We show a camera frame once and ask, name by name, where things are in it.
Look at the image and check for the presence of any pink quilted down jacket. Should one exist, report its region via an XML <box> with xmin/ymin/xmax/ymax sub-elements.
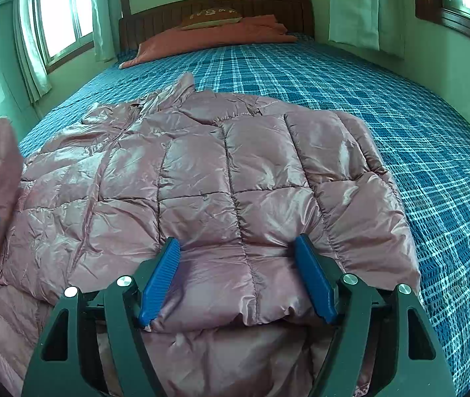
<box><xmin>0</xmin><ymin>74</ymin><xmax>420</xmax><ymax>396</ymax></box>

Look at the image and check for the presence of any light green curtain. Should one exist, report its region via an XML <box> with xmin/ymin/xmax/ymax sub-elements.
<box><xmin>91</xmin><ymin>0</ymin><xmax>122</xmax><ymax>62</ymax></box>
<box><xmin>13</xmin><ymin>0</ymin><xmax>52</xmax><ymax>103</ymax></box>

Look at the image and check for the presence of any blue plaid bed cover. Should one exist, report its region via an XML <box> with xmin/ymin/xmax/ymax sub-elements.
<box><xmin>20</xmin><ymin>36</ymin><xmax>470</xmax><ymax>395</ymax></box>

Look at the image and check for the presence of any brown embroidered cushion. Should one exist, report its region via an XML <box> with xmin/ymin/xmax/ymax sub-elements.
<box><xmin>179</xmin><ymin>7</ymin><xmax>242</xmax><ymax>30</ymax></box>

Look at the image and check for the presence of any orange pillow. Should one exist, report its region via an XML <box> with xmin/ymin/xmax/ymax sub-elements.
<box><xmin>119</xmin><ymin>15</ymin><xmax>298</xmax><ymax>69</ymax></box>

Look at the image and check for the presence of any dark wooden headboard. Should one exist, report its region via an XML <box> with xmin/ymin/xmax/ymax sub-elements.
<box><xmin>118</xmin><ymin>0</ymin><xmax>315</xmax><ymax>52</ymax></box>

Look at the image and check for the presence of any window with wooden frame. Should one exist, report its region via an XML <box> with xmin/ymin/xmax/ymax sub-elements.
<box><xmin>29</xmin><ymin>0</ymin><xmax>93</xmax><ymax>72</ymax></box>

